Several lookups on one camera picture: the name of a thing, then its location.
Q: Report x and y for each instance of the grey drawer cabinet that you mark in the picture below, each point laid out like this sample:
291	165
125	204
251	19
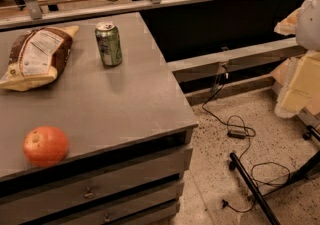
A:
129	130

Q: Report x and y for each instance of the green soda can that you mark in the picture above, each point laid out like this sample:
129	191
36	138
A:
108	41

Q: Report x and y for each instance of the black wheeled stand base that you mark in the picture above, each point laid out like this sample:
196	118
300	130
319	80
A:
260	189

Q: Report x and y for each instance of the orange round fruit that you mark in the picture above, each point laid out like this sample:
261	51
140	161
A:
45	146

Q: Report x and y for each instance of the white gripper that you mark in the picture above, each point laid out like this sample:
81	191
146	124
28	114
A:
309	24

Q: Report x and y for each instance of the black power adapter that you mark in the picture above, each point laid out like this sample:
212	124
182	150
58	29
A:
236	134

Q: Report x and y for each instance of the brown and white snack bag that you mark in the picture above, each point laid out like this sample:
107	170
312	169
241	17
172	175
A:
38	58

